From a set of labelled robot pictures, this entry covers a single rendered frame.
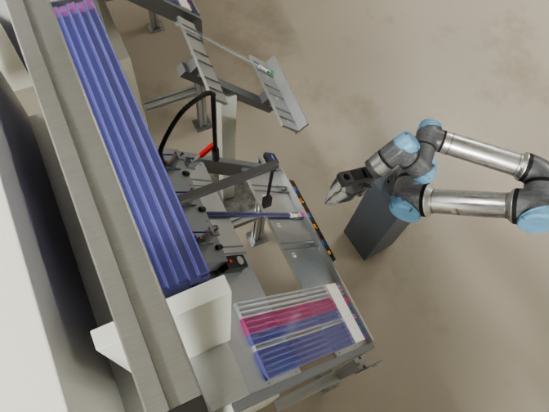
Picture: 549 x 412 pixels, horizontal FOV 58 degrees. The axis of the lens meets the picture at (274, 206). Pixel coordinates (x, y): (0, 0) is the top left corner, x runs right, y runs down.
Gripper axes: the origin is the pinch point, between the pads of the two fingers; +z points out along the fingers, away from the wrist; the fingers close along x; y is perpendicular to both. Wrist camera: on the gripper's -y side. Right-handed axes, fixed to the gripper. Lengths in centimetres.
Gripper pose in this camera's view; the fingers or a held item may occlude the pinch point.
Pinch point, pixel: (327, 201)
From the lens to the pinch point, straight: 170.1
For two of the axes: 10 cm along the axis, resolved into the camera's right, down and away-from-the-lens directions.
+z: -6.8, 5.5, 4.9
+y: 6.0, 0.2, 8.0
